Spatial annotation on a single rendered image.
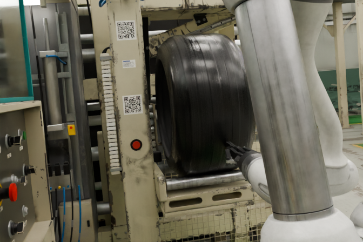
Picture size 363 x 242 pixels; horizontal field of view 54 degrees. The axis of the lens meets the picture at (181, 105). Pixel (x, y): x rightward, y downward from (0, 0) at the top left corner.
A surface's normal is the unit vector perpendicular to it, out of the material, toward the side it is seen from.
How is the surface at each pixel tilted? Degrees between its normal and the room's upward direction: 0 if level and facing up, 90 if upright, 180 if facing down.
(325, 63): 90
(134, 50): 90
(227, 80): 73
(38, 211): 90
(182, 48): 44
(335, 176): 104
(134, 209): 90
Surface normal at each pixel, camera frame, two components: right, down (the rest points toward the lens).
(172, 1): 0.19, 0.04
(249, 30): -0.74, 0.04
